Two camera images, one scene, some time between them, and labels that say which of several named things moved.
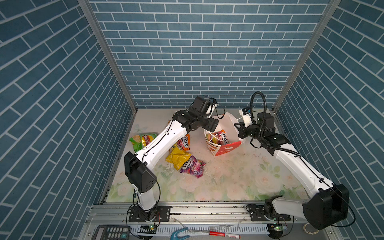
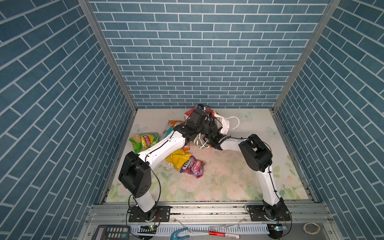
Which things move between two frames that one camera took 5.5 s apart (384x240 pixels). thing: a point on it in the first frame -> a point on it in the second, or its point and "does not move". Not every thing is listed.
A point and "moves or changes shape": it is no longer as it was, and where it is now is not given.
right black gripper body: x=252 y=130 -> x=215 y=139
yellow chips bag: x=177 y=157 does not move
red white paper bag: x=227 y=123 moves or changes shape
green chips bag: x=140 y=140 does not move
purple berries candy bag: x=193 y=166 does not move
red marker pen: x=217 y=233 does not move
